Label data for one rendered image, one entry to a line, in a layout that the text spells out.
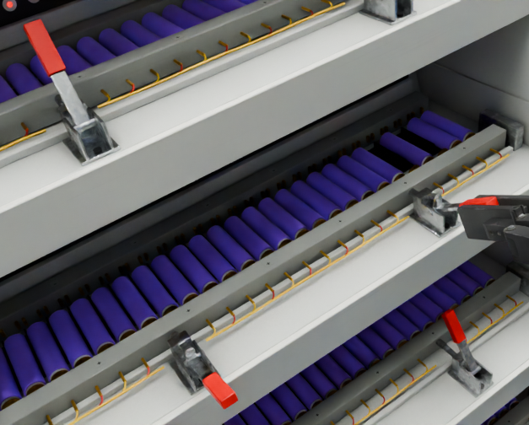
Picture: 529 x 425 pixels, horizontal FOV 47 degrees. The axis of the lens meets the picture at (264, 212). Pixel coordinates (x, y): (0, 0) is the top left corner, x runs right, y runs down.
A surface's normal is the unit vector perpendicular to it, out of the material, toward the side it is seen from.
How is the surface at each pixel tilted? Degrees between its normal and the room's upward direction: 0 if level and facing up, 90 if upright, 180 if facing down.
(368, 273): 17
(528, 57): 90
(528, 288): 90
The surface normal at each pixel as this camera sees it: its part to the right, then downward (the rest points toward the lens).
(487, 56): -0.83, 0.45
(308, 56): -0.15, -0.76
